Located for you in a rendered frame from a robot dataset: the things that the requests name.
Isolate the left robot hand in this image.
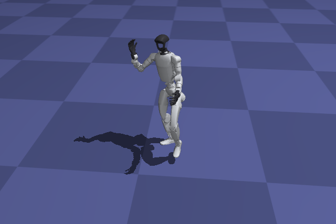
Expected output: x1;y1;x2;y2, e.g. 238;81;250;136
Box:
169;90;180;105

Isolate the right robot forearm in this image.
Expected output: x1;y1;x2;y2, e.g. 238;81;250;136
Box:
131;54;141;68

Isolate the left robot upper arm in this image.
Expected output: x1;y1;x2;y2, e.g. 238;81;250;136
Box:
171;55;182;82

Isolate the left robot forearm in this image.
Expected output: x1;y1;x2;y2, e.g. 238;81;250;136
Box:
175;76;183;95

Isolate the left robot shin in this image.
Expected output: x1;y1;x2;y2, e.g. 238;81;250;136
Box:
171;123;180;146

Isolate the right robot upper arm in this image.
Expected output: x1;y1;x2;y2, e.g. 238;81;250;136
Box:
138;53;156;72

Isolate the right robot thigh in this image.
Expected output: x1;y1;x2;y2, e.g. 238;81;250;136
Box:
158;89;171;123

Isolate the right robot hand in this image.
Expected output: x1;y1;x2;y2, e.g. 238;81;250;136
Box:
128;39;137;60

